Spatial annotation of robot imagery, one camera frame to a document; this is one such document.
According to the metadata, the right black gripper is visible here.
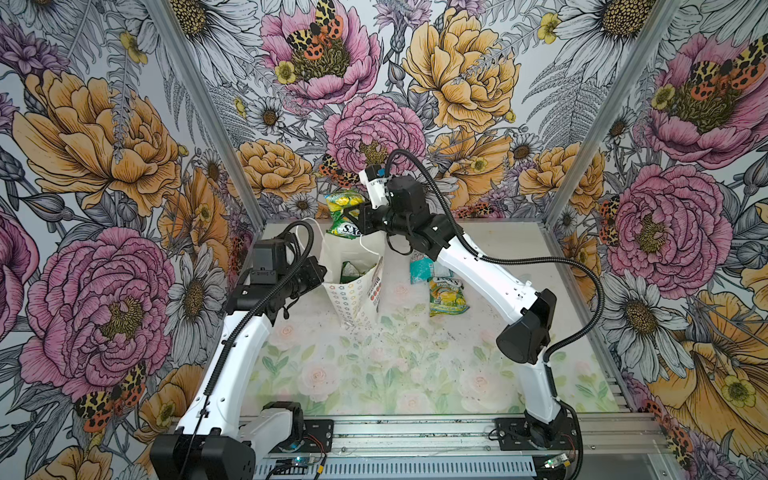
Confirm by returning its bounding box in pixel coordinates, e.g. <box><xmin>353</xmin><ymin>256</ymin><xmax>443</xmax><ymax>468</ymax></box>
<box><xmin>345</xmin><ymin>200</ymin><xmax>412</xmax><ymax>236</ymax></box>

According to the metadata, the teal snack packet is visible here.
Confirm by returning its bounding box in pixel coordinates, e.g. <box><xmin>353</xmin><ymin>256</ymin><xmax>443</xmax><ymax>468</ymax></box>
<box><xmin>409</xmin><ymin>252</ymin><xmax>434</xmax><ymax>284</ymax></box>

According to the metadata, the yellow green Fox's packet back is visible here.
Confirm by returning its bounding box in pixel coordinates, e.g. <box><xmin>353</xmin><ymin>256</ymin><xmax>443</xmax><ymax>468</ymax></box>
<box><xmin>429</xmin><ymin>277</ymin><xmax>469</xmax><ymax>316</ymax></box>

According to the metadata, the yellow green fox's packet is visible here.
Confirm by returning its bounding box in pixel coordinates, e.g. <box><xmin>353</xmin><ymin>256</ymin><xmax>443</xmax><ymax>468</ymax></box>
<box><xmin>326</xmin><ymin>190</ymin><xmax>365</xmax><ymax>239</ymax></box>
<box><xmin>429</xmin><ymin>277</ymin><xmax>469</xmax><ymax>316</ymax></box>

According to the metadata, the white patterned paper bag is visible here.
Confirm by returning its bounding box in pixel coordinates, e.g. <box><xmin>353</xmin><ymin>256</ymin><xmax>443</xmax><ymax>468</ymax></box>
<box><xmin>299</xmin><ymin>219</ymin><xmax>384</xmax><ymax>331</ymax></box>

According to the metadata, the green snack packet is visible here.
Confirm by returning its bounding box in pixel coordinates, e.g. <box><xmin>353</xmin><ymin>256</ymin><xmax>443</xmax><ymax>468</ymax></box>
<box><xmin>339</xmin><ymin>261</ymin><xmax>367</xmax><ymax>284</ymax></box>

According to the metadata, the yellow green Fox's packet front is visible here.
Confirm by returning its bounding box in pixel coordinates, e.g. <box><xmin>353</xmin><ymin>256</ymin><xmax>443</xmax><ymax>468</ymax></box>
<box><xmin>326</xmin><ymin>190</ymin><xmax>365</xmax><ymax>239</ymax></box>

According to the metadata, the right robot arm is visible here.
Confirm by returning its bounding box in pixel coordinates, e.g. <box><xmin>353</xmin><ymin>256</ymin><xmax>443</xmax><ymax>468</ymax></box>
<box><xmin>355</xmin><ymin>202</ymin><xmax>568</xmax><ymax>448</ymax></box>

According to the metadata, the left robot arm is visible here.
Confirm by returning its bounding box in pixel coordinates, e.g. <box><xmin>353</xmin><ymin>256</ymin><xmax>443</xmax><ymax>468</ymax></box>
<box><xmin>149</xmin><ymin>256</ymin><xmax>326</xmax><ymax>479</ymax></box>

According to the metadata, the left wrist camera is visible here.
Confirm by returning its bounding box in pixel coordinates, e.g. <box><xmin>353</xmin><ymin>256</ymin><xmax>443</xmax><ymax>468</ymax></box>
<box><xmin>248</xmin><ymin>239</ymin><xmax>298</xmax><ymax>285</ymax></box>

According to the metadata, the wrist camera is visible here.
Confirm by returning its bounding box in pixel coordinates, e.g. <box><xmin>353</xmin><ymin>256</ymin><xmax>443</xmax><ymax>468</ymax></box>
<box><xmin>248</xmin><ymin>239</ymin><xmax>298</xmax><ymax>285</ymax></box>
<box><xmin>359</xmin><ymin>166</ymin><xmax>430</xmax><ymax>211</ymax></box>

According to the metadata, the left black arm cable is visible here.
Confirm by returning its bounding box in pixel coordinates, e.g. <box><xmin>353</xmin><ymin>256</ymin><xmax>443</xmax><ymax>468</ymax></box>
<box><xmin>176</xmin><ymin>220</ymin><xmax>316</xmax><ymax>480</ymax></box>

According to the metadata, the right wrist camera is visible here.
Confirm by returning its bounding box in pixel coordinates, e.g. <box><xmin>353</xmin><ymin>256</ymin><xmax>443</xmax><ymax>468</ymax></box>
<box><xmin>359</xmin><ymin>166</ymin><xmax>430</xmax><ymax>211</ymax></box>

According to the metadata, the left aluminium corner post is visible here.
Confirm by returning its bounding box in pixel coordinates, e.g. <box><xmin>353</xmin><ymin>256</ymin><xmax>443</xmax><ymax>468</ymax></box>
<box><xmin>147</xmin><ymin>1</ymin><xmax>265</xmax><ymax>233</ymax></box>

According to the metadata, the aluminium corner post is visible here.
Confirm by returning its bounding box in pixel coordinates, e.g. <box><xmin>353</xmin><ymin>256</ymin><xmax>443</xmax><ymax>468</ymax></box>
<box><xmin>147</xmin><ymin>1</ymin><xmax>265</xmax><ymax>233</ymax></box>
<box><xmin>544</xmin><ymin>0</ymin><xmax>682</xmax><ymax>228</ymax></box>

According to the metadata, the right black corrugated cable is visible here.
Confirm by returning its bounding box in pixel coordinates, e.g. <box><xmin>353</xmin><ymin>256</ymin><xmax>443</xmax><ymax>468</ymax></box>
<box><xmin>383</xmin><ymin>148</ymin><xmax>605</xmax><ymax>480</ymax></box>

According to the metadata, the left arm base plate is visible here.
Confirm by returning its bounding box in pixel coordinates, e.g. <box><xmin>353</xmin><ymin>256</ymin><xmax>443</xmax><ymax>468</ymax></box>
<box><xmin>270</xmin><ymin>419</ymin><xmax>335</xmax><ymax>454</ymax></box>

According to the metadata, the right aluminium corner post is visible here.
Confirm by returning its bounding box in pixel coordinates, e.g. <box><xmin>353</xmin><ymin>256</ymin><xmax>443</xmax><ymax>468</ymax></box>
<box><xmin>544</xmin><ymin>0</ymin><xmax>682</xmax><ymax>228</ymax></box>

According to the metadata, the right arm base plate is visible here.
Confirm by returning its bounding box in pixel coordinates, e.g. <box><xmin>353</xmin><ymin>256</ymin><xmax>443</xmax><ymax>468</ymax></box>
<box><xmin>490</xmin><ymin>417</ymin><xmax>581</xmax><ymax>451</ymax></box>

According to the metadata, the white vented cable duct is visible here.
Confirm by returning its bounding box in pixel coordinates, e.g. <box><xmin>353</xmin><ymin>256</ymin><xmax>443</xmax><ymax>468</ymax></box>
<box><xmin>251</xmin><ymin>457</ymin><xmax>538</xmax><ymax>480</ymax></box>

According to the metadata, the aluminium front rail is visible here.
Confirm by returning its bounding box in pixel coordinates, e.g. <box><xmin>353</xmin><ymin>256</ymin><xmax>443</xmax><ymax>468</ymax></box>
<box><xmin>158</xmin><ymin>413</ymin><xmax>673</xmax><ymax>460</ymax></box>

